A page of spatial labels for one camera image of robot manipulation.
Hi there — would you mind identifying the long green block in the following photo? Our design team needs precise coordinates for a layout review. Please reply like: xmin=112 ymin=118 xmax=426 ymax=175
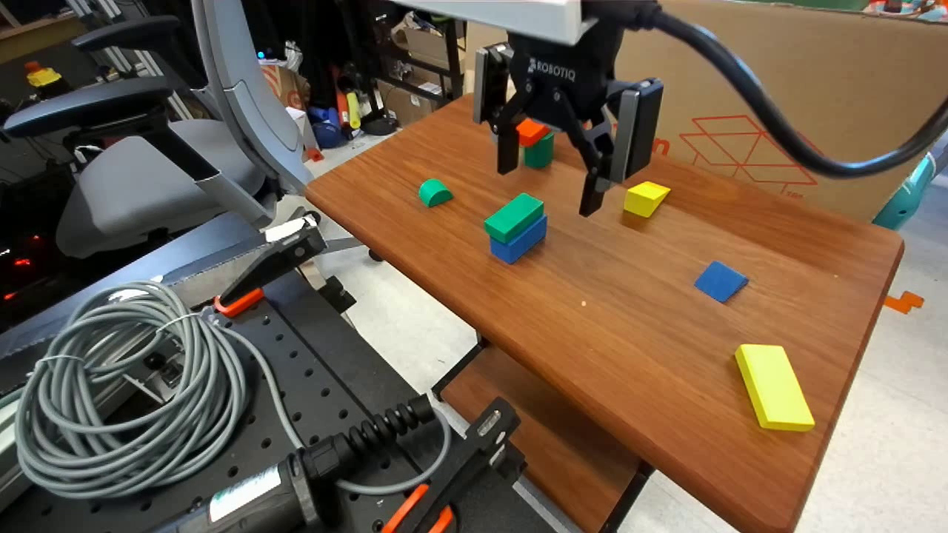
xmin=484 ymin=193 xmax=546 ymax=243

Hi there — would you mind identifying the long yellow block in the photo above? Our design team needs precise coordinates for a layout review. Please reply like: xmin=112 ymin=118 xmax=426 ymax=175
xmin=736 ymin=343 xmax=814 ymax=431

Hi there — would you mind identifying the brown cardboard box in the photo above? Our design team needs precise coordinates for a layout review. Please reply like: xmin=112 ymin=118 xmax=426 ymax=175
xmin=616 ymin=0 xmax=948 ymax=227

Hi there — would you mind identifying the small yellow block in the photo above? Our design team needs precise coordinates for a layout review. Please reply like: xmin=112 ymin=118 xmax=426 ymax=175
xmin=622 ymin=180 xmax=669 ymax=218

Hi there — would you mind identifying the green block under orange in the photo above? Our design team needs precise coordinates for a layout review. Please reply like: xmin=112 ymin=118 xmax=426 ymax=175
xmin=521 ymin=137 xmax=554 ymax=168

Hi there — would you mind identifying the black orange handled tool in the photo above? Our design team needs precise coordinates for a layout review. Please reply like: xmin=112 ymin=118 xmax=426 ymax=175
xmin=179 ymin=397 xmax=543 ymax=533

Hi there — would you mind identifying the grey office chair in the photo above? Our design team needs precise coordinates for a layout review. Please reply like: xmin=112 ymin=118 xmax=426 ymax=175
xmin=4 ymin=0 xmax=312 ymax=258

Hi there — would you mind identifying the small blue square block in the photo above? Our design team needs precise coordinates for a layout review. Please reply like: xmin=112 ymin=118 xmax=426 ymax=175
xmin=694 ymin=261 xmax=748 ymax=303

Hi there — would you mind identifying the black orange clamp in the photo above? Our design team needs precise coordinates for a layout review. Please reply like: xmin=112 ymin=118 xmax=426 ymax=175
xmin=212 ymin=217 xmax=327 ymax=320

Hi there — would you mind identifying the small green block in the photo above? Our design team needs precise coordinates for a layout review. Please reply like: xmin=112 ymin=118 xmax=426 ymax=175
xmin=419 ymin=178 xmax=454 ymax=208

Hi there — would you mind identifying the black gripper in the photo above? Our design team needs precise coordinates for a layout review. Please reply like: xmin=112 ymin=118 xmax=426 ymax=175
xmin=475 ymin=24 xmax=663 ymax=217

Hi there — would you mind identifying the black thick cable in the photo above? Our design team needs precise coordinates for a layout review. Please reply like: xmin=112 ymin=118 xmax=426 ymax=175
xmin=632 ymin=2 xmax=948 ymax=183

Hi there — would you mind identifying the long blue block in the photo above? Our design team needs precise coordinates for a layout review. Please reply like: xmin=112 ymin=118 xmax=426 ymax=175
xmin=493 ymin=218 xmax=549 ymax=263

